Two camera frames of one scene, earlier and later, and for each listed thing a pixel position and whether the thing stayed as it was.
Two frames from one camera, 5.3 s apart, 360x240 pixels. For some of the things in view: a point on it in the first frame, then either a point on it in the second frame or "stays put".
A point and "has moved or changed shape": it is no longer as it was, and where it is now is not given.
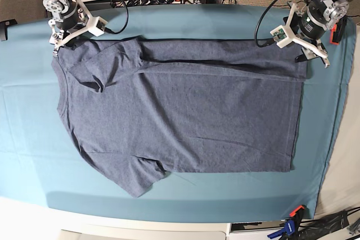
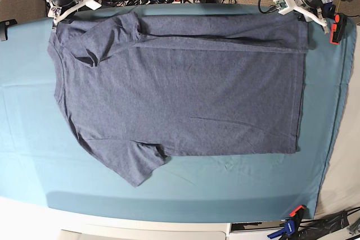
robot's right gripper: [76, 21] → [61, 7]
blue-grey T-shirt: [138, 108] has moved or changed shape
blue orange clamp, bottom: [289, 231] stays put
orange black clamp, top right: [337, 31] stays put
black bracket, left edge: [3, 28] stays put
